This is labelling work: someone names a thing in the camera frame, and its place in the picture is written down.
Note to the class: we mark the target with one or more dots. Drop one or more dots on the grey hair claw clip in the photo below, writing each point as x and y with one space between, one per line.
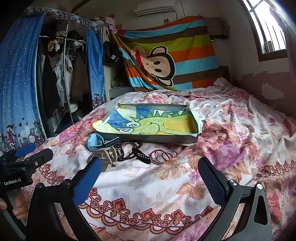
104 154

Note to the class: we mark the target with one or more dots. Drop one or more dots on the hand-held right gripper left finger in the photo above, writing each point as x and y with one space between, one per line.
86 179

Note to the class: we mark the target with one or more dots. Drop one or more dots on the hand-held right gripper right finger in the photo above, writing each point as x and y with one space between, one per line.
211 183

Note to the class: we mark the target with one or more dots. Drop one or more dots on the person's left hand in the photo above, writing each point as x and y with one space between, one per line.
20 206

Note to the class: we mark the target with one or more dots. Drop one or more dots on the brown hanging cloth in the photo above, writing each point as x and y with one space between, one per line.
217 27

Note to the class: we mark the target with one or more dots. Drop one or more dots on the hanging clothes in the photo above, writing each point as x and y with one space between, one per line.
57 76

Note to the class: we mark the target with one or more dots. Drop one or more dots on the pink floral blanket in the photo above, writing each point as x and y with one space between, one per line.
161 190

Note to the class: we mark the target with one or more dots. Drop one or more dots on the pink crumpled cloth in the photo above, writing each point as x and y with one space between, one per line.
109 23

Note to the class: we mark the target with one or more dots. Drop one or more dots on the crayon dinosaur drawing paper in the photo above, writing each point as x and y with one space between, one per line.
150 122

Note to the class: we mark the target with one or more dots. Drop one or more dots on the blue smart watch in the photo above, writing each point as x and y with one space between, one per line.
95 141

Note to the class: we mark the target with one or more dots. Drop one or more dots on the black studded hair clip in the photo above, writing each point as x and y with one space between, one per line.
142 157

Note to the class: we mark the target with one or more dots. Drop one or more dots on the narrow blue dotted curtain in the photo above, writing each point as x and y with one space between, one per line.
94 69

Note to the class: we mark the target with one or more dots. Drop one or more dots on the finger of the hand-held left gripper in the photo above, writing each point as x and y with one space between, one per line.
39 158
25 148

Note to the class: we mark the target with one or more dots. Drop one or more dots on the grey cardboard tray box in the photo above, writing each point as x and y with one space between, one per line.
161 139

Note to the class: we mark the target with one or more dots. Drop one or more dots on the grey board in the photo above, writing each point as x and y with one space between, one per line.
118 92

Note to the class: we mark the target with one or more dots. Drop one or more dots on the metal wardrobe pole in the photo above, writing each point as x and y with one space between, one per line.
67 69

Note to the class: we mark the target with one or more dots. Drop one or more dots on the striped monkey print blanket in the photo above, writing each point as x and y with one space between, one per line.
189 58

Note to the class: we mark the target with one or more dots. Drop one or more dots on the barred window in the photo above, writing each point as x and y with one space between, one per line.
268 30

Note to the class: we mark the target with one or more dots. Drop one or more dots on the white air conditioner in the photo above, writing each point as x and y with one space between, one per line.
153 8

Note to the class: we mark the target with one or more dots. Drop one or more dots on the wide blue dotted curtain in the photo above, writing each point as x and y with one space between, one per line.
18 81

